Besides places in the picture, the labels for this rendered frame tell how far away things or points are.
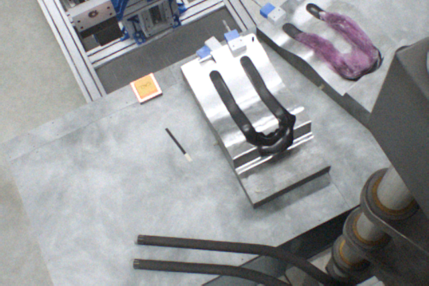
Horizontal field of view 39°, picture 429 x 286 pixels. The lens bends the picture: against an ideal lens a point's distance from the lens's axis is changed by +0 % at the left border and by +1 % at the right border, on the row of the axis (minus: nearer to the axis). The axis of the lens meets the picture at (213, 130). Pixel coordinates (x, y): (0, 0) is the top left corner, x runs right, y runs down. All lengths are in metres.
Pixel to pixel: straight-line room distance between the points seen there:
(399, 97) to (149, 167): 1.30
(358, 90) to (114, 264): 0.89
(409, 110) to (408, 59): 0.06
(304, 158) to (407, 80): 1.18
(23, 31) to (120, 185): 1.53
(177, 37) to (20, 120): 0.85
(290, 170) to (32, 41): 1.79
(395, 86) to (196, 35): 2.14
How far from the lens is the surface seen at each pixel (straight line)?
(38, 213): 1.98
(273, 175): 1.83
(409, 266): 1.36
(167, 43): 2.81
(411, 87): 0.69
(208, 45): 2.03
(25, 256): 2.83
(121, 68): 2.78
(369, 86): 1.91
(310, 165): 1.84
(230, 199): 1.87
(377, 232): 1.27
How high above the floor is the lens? 2.59
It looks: 67 degrees down
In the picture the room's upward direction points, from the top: 11 degrees counter-clockwise
